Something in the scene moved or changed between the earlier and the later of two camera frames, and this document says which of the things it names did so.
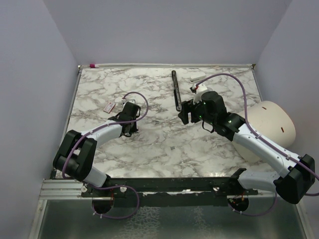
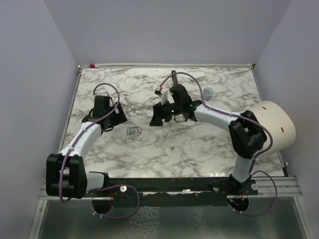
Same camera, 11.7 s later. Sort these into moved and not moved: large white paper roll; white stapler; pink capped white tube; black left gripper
Moved: black left gripper
Not moved: large white paper roll; white stapler; pink capped white tube
